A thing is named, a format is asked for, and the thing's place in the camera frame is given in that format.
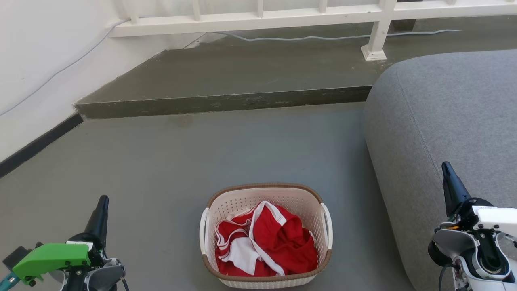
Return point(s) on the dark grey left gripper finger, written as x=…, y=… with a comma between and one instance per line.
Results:
x=99, y=220

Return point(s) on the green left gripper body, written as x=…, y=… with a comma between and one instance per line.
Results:
x=52, y=255

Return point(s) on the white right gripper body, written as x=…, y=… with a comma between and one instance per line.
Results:
x=499, y=220

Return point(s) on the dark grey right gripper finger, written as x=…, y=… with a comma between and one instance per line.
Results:
x=453, y=190

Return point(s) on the cream plastic laundry basket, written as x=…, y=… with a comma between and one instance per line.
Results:
x=299, y=200

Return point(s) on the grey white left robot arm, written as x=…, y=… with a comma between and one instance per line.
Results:
x=101, y=277

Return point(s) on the red and white garment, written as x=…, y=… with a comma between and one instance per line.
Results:
x=278, y=238

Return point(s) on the grey fabric sofa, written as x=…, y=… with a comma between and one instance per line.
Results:
x=444, y=117

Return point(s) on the black baseboard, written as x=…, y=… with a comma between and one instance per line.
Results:
x=40, y=141

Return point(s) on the raised concrete step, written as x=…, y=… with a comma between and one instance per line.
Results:
x=242, y=76

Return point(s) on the white railing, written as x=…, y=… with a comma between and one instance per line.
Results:
x=250, y=21

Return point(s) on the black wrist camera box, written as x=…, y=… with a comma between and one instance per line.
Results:
x=15, y=255

